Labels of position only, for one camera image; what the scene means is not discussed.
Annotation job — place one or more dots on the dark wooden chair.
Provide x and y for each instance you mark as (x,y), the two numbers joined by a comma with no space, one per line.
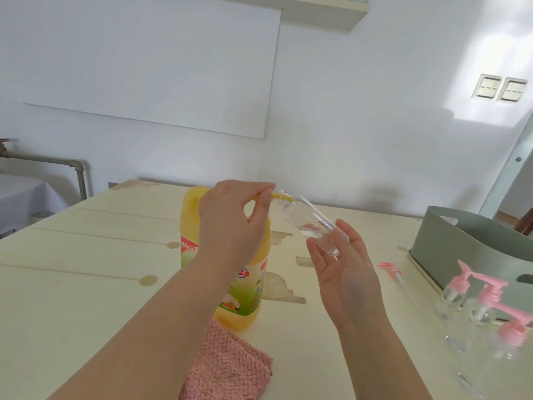
(525,224)

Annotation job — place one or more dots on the person's right hand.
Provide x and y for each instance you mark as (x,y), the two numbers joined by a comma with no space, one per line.
(352,291)

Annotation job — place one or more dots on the white wall board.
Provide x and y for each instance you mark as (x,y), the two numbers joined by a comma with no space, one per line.
(150,58)

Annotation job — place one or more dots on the white door frame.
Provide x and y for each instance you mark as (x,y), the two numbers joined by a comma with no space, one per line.
(506,174)

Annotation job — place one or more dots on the person's left hand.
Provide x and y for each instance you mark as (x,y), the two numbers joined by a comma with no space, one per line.
(229,237)

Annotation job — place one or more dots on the person's left forearm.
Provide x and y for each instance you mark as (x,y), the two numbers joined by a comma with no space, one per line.
(141,341)

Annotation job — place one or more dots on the white wall switch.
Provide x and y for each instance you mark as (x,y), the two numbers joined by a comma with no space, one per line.
(487,86)
(513,89)

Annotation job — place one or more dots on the white tablecloth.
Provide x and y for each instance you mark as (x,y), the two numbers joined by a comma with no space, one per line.
(25,204)

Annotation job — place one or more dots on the small clear plastic bottle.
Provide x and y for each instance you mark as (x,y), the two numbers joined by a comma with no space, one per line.
(464,324)
(487,366)
(447,304)
(304,220)

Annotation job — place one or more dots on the pink textured cloth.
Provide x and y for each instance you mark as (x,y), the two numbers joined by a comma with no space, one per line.
(225,362)

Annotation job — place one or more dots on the grey-green plastic basket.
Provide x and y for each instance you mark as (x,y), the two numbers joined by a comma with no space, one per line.
(458,249)

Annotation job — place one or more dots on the yellow detergent jug with pump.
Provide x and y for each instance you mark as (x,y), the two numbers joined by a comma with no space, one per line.
(189,220)

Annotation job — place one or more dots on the red pipe valve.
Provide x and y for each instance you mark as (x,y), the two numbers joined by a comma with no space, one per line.
(3,147)

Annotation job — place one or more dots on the grey metal pipe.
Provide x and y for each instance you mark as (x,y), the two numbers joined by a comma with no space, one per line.
(58,161)

